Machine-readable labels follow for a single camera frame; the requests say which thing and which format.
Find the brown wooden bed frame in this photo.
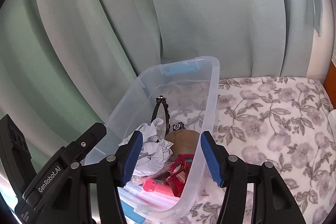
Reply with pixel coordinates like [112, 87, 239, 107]
[323, 60, 336, 109]

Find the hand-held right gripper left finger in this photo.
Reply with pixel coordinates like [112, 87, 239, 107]
[50, 131, 144, 224]

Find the red hair claw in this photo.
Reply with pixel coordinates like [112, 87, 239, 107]
[165, 153, 191, 198]

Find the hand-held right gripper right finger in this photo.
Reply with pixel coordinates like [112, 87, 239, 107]
[200, 131, 306, 224]

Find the grey floral blanket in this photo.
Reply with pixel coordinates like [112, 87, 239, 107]
[157, 76, 332, 224]

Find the pale green curtain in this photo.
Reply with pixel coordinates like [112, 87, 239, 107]
[0, 0, 326, 135]

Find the black headband with clips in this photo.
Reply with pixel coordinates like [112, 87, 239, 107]
[151, 95, 171, 140]

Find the white paper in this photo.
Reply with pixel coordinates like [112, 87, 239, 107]
[119, 117, 174, 177]

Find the pink plastic hair roller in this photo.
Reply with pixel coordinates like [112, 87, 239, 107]
[143, 178, 177, 199]

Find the blue plastic lid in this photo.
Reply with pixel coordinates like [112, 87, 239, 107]
[123, 203, 147, 224]

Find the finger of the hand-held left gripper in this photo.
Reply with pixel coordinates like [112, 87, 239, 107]
[62, 122, 107, 165]

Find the brown tape roll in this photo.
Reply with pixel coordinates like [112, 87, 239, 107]
[165, 130, 201, 159]

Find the clear plastic container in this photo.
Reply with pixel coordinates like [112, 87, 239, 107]
[84, 56, 220, 222]

